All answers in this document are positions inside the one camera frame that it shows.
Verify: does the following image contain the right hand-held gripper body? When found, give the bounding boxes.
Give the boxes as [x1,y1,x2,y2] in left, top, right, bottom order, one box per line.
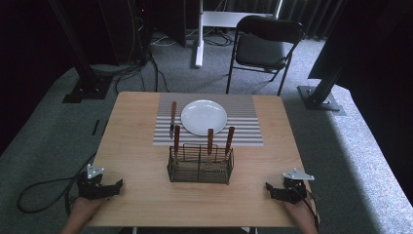
[282,168,316,205]

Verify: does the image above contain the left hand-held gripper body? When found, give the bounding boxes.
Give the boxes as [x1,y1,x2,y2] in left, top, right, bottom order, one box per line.
[77,164,108,201]

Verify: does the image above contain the person's left hand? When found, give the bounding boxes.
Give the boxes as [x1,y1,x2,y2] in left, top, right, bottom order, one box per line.
[68,195,110,219]

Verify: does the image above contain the person's right hand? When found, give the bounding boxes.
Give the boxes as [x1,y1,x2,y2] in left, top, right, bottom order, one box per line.
[282,198,314,223]

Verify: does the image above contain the striped grey placemat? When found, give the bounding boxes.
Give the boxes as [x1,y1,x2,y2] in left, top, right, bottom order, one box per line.
[152,93,265,147]

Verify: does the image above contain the black metal stand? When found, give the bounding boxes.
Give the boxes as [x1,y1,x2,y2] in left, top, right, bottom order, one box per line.
[48,0,114,104]
[297,57,347,117]

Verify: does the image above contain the white round plate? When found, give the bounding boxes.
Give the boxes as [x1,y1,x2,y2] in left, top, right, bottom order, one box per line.
[180,98,228,137]

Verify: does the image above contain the black folding chair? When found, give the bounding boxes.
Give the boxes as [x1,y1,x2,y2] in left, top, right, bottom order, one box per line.
[225,15,306,97]

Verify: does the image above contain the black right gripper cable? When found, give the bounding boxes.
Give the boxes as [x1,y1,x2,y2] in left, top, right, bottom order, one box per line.
[303,189,321,230]

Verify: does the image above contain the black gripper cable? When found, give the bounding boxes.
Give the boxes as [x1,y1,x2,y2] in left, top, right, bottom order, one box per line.
[16,152,98,216]
[303,189,321,230]

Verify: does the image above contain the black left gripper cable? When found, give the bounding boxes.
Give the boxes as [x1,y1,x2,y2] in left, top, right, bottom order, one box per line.
[16,152,98,216]

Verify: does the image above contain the wooden-handled utensil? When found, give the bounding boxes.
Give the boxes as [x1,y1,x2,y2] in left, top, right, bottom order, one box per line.
[206,128,215,164]
[173,124,182,164]
[223,126,236,164]

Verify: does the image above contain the black wire cutlery caddy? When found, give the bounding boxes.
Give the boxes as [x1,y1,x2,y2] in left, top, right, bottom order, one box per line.
[167,142,236,185]

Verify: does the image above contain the wooden-handled table knife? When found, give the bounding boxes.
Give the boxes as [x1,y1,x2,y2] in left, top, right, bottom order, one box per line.
[169,100,178,140]

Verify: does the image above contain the black floor cables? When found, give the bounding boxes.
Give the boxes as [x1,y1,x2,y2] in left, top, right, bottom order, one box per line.
[114,48,170,95]

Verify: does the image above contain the white desk frame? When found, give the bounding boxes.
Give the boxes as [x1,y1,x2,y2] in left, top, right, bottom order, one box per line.
[194,0,284,68]

